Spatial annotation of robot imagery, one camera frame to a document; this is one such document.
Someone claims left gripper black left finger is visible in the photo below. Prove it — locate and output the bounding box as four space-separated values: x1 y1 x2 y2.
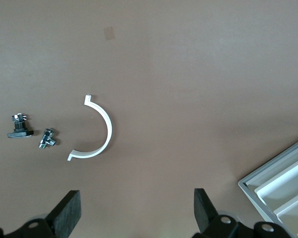
4 189 82 238

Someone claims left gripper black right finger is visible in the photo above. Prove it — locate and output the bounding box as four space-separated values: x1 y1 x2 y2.
193 188 293 238

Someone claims silver metal pipe fitting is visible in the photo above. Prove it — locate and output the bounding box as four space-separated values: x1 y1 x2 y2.
38 127 59 150

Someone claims white semicircular plastic clamp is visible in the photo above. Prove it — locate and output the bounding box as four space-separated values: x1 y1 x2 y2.
67 94 113 162

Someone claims black switch with metal pins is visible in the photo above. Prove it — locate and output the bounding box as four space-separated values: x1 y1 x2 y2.
7 113 35 139

